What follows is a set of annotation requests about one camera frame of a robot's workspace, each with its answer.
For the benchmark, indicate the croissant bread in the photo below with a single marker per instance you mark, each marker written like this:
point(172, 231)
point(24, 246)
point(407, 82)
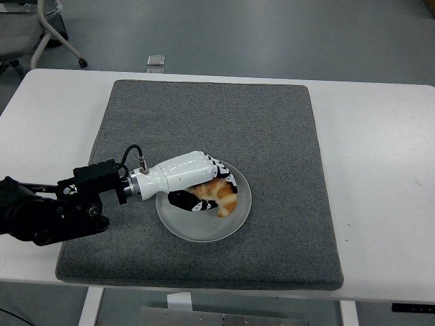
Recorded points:
point(224, 197)

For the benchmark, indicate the white label under table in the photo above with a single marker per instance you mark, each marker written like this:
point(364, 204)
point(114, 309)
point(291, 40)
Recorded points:
point(178, 301)

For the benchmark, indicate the white table leg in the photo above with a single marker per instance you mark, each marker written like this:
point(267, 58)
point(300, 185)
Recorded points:
point(349, 314)
point(90, 309)

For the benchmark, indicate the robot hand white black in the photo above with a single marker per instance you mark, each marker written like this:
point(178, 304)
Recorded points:
point(180, 173)

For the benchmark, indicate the grey felt mat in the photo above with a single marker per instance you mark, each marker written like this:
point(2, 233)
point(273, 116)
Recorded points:
point(221, 119)

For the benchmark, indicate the black table control panel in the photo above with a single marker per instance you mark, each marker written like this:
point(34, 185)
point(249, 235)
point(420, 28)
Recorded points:
point(413, 307)

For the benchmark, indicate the pale grey round plate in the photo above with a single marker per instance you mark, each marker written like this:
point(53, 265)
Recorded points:
point(204, 227)

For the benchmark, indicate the grey chair with white frame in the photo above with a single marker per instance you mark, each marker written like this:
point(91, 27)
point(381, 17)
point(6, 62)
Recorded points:
point(13, 30)

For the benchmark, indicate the grey metal plate with screws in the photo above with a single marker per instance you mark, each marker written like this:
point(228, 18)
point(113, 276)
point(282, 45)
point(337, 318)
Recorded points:
point(221, 319)

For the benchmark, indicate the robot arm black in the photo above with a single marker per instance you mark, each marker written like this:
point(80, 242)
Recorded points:
point(91, 176)

